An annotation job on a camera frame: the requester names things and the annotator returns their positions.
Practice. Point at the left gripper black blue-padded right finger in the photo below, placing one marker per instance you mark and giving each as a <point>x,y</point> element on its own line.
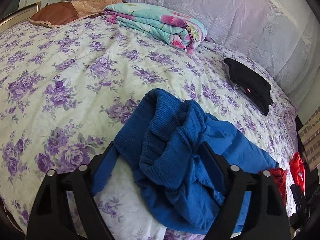
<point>266,217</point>

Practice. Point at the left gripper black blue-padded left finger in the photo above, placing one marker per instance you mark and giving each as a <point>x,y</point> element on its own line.
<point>51,216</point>

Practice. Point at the blue pants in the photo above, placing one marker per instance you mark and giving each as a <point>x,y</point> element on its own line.
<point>160,142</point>

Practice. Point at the red garment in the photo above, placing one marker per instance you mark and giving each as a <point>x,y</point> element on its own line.
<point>297,171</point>

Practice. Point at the beige checked curtain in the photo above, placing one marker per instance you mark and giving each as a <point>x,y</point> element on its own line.
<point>310,137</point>

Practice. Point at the folded black garment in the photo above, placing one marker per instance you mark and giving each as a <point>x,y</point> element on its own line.
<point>249,84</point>

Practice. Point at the purple floral bedspread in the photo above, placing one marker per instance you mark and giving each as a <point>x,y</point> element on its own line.
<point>66,92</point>

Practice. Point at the lavender lace headboard cover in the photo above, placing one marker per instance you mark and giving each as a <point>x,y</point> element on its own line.
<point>280,35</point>

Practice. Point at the brown pillow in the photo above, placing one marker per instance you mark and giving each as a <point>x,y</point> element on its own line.
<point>58,14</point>

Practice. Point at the folded teal pink floral quilt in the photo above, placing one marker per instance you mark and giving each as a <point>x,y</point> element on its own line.
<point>173,28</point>

